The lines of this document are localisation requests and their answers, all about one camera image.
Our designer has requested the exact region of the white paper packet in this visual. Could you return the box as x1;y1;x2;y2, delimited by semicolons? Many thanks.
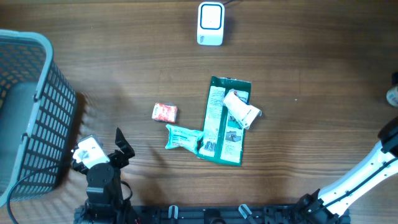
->
223;89;262;129

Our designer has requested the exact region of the green 3M wipes packet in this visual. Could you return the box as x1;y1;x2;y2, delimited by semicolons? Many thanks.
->
197;76;251;166

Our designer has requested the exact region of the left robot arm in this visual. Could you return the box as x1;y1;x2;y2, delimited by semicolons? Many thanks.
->
72;128;141;224

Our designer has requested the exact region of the teal tissue packet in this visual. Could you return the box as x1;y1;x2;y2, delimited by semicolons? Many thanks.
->
165;124;204;154

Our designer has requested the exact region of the white barcode scanner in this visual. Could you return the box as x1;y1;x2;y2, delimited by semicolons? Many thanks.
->
197;1;225;46

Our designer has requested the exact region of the red white small packet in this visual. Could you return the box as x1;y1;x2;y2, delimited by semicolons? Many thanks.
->
152;103;178;123

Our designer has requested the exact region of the grey plastic shopping basket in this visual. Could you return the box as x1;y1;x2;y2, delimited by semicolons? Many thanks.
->
1;30;77;206

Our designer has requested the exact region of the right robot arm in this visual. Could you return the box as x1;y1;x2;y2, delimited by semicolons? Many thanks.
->
294;118;397;223

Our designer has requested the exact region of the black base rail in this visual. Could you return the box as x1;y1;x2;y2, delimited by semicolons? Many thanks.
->
73;200;351;224

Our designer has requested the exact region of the green lid jar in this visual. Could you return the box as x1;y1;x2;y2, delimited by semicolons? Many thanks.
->
386;86;398;108

